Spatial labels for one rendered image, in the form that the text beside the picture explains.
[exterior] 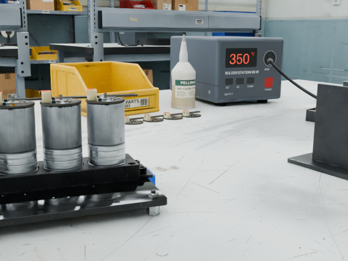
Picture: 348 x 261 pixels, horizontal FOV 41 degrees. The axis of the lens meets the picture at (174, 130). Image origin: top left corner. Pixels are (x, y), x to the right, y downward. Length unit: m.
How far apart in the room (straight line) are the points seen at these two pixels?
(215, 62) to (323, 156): 0.30
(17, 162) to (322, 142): 0.23
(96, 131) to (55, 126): 0.03
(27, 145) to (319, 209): 0.18
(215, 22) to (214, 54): 2.62
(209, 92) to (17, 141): 0.41
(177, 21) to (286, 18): 3.43
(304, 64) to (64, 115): 5.88
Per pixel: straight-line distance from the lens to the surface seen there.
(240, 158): 0.40
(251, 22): 3.49
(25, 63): 2.66
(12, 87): 4.39
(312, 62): 6.05
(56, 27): 4.95
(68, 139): 0.29
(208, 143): 0.44
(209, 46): 0.65
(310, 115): 0.58
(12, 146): 0.29
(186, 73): 0.62
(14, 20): 2.61
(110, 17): 2.82
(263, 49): 0.68
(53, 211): 0.26
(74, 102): 0.29
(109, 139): 0.29
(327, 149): 0.38
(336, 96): 0.37
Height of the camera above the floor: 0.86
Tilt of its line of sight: 12 degrees down
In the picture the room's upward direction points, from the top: 1 degrees clockwise
